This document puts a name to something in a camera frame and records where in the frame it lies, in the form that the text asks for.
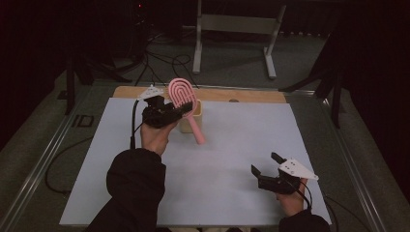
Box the tangled black floor cables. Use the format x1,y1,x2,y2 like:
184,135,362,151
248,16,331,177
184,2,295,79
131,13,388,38
134,49,199,89

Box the person's right hand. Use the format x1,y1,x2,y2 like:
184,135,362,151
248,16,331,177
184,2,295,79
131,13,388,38
276,179,312,218

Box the aluminium floor rail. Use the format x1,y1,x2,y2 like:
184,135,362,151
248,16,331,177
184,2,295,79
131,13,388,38
0,86,95,232
317,93,392,232

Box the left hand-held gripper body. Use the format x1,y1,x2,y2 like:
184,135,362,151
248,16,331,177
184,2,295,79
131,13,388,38
136,84,188,130

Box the grey metal stand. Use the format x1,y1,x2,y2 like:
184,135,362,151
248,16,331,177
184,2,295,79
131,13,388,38
191,0,287,80

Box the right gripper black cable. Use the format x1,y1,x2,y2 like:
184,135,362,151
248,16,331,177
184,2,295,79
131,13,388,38
288,179,314,211

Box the long black floor cable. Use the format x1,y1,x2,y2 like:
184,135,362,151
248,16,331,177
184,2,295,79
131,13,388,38
44,136,95,196

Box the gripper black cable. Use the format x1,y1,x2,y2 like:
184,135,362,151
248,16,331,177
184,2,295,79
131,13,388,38
288,179,314,211
130,99,146,150

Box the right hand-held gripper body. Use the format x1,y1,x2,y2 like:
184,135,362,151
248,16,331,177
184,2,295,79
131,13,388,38
257,157,320,195

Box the black rectangular floor bracket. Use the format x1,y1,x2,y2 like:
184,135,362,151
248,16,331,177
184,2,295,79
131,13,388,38
72,113,95,129

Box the pink vented hairbrush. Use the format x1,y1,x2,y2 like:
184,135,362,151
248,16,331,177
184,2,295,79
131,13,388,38
167,77,207,146

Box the white table sheet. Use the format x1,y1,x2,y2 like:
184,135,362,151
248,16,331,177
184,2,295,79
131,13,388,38
59,97,333,227

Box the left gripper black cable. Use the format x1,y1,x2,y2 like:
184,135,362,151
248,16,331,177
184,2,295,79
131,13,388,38
130,99,146,150

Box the dark tripod stand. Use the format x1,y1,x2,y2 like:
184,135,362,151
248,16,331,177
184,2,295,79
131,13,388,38
64,47,133,116
279,30,344,130

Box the person's left hand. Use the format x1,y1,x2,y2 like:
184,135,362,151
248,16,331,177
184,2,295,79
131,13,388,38
140,121,179,157

